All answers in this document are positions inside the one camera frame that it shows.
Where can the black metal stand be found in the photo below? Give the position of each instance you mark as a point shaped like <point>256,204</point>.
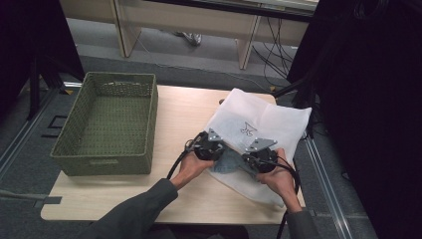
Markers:
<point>35,86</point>
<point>307,96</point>

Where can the white mesh laundry bag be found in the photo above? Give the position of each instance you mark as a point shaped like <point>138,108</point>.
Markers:
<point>282,126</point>

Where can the person's right hand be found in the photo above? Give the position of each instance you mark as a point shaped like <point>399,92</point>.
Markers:
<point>282,182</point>

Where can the light blue denim garment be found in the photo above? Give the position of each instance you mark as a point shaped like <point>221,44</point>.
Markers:
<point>230,163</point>

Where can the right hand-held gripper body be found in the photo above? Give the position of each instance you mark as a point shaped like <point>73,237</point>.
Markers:
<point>262,161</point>

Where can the green woven basket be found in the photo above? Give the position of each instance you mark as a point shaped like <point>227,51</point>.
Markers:
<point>116,126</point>

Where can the person's left hand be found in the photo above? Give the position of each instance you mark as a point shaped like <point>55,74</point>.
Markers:
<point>190,169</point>

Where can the person's dark pants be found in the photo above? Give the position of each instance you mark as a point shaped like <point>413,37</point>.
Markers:
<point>205,232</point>

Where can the dark curtain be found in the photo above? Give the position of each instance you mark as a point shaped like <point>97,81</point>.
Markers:
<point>368,99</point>
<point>30,40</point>

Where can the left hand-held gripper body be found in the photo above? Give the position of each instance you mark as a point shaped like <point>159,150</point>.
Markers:
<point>209,149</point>

